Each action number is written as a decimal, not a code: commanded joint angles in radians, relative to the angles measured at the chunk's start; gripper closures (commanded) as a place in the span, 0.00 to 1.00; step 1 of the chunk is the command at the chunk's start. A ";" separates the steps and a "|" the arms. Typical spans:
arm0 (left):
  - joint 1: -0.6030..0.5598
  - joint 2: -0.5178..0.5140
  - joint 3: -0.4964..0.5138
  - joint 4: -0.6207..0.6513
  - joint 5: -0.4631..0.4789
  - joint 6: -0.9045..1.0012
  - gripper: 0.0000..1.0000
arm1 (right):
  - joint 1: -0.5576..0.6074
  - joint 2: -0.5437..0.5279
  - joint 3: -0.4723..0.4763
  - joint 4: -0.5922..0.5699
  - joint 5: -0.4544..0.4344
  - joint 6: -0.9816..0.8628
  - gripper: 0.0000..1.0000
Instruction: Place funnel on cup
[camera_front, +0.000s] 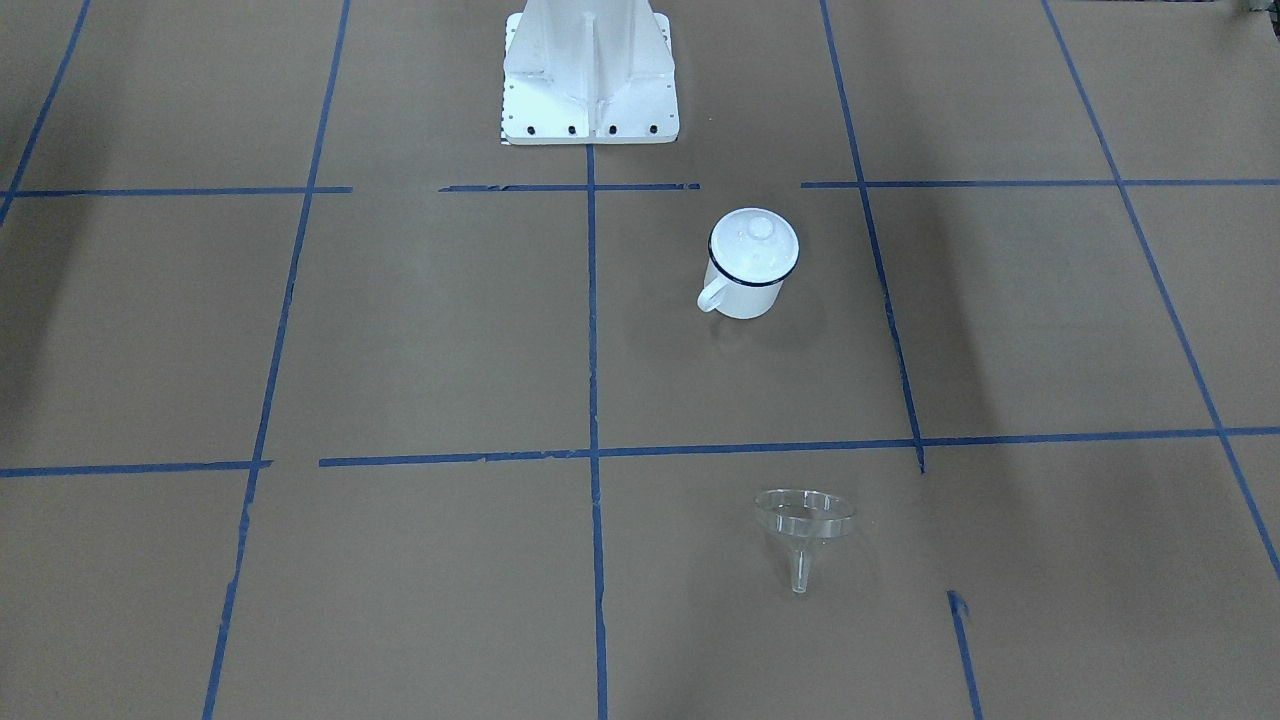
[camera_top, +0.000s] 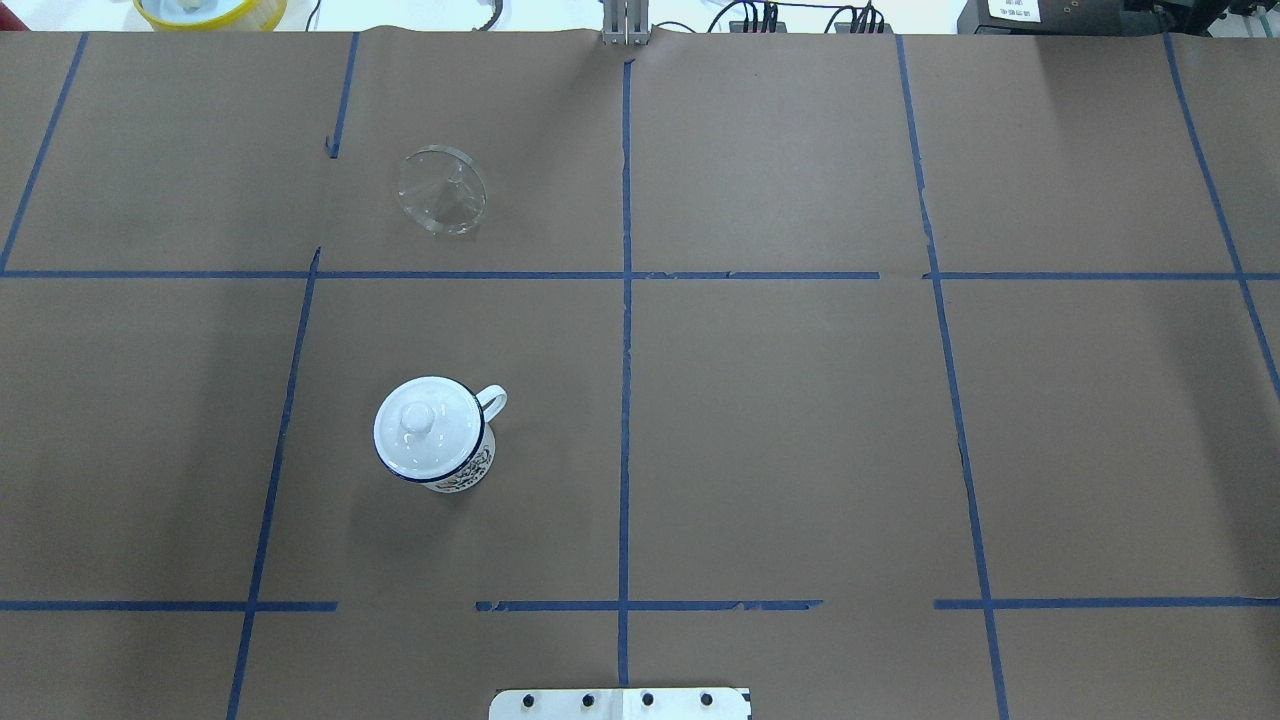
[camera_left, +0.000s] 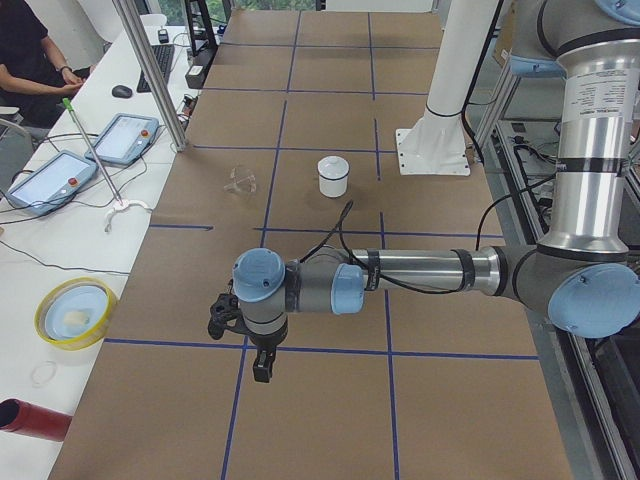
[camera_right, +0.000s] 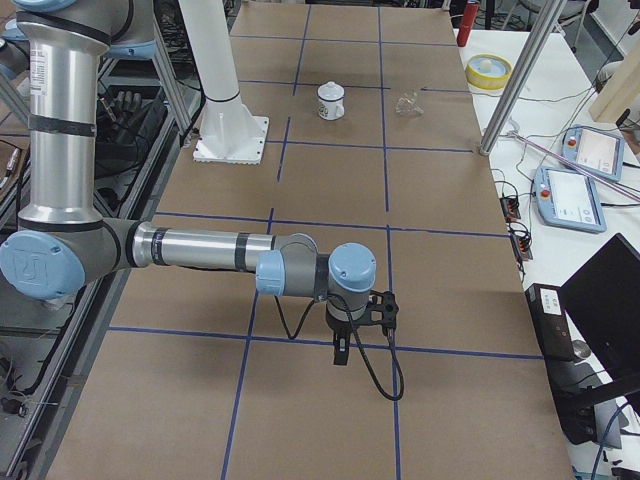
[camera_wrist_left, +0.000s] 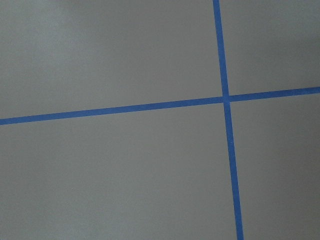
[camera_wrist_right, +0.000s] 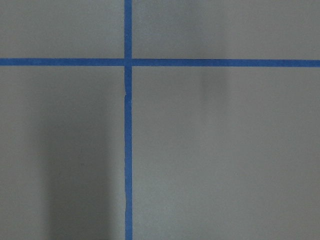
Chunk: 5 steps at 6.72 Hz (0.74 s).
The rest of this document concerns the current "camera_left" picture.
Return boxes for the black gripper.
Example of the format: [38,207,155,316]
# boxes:
[248,333,287,382]

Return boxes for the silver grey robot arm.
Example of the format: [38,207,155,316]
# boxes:
[231,1,639,382]

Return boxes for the white enamel cup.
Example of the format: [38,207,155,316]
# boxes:
[317,155,350,198]

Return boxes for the red cylinder tube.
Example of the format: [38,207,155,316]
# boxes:
[1,399,72,442]

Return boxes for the far teach pendant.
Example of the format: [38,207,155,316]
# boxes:
[92,113,159,166]

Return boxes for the teach pendant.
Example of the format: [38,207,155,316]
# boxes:
[92,113,159,166]
[6,150,97,216]

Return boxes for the near teach pendant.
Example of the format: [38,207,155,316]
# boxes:
[6,150,97,216]

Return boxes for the black box on desk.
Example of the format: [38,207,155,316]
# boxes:
[185,46,218,90]

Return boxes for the black computer mouse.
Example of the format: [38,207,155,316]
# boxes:
[111,85,133,99]

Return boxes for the black keyboard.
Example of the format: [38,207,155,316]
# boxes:
[135,43,176,94]

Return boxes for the metal grabber stick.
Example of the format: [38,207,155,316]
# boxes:
[63,97,152,233]

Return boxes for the seated person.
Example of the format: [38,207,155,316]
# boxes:
[1,1,95,129]

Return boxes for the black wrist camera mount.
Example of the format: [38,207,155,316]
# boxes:
[208,293,249,340]

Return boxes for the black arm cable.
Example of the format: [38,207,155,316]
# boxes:
[298,199,556,293]

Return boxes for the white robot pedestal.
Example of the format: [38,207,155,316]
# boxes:
[396,1,473,176]

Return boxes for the aluminium frame post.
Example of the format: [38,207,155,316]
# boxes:
[113,0,187,152]

